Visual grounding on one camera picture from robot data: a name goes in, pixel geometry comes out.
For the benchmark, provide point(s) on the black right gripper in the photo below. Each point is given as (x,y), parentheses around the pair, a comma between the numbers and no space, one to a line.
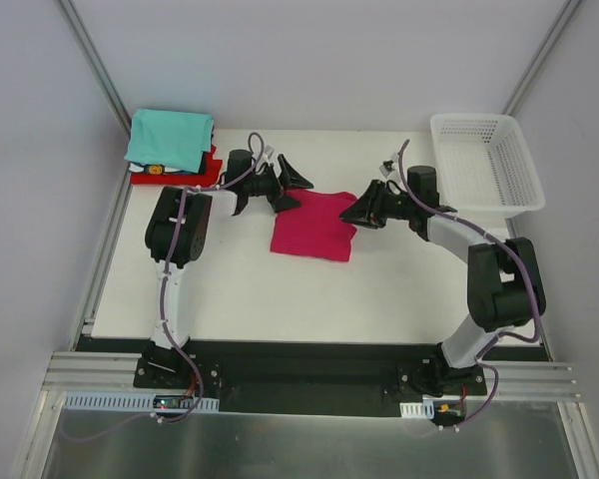
(376,202)

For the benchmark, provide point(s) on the crimson pink t shirt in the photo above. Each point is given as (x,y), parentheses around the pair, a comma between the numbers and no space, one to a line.
(314,229)

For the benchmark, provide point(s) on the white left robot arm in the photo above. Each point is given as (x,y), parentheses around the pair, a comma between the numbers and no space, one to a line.
(176,236)

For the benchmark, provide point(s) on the teal t shirt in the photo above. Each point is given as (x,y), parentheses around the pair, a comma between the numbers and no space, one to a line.
(175,140)

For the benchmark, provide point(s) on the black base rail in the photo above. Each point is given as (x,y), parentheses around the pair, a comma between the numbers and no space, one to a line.
(335,379)

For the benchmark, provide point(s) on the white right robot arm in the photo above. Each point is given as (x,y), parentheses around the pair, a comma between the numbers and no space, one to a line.
(504,287)

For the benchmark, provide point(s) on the white plastic basket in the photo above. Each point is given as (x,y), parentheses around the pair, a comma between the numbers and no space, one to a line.
(485,169)

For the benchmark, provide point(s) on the folded dark printed t shirt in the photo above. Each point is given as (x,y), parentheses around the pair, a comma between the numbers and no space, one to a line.
(159,174)

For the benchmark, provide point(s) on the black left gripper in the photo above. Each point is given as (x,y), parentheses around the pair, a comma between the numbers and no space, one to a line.
(275,185)

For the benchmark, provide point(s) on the red t shirt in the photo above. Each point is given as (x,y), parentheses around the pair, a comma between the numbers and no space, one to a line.
(210,169)

